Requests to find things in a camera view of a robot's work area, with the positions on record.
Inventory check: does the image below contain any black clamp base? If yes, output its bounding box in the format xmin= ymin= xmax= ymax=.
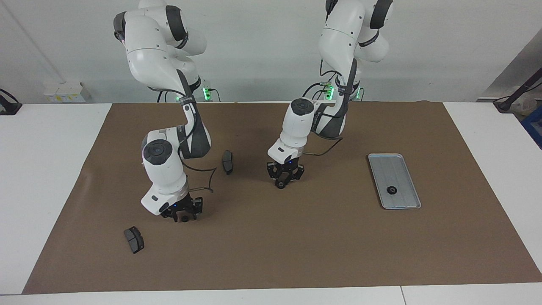
xmin=0 ymin=88 xmax=22 ymax=116

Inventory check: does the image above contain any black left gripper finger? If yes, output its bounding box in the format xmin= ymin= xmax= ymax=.
xmin=266 ymin=163 xmax=282 ymax=186
xmin=283 ymin=166 xmax=305 ymax=185

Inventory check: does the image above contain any white wall socket box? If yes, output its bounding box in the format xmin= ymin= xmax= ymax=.
xmin=43 ymin=82 xmax=87 ymax=103

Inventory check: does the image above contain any black stand pole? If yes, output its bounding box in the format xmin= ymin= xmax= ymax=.
xmin=493 ymin=68 xmax=542 ymax=111

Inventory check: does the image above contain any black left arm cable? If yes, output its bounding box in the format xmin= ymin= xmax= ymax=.
xmin=303 ymin=59 xmax=344 ymax=155

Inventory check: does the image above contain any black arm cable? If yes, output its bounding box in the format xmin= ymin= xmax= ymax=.
xmin=303 ymin=59 xmax=344 ymax=155
xmin=182 ymin=163 xmax=218 ymax=193

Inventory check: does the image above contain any silver metal tray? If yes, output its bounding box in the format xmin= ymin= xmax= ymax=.
xmin=368 ymin=153 xmax=422 ymax=210

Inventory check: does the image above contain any brown table mat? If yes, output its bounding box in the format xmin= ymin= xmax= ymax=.
xmin=22 ymin=101 xmax=542 ymax=295

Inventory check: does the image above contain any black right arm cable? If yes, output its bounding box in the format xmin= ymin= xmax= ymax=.
xmin=182 ymin=163 xmax=218 ymax=193

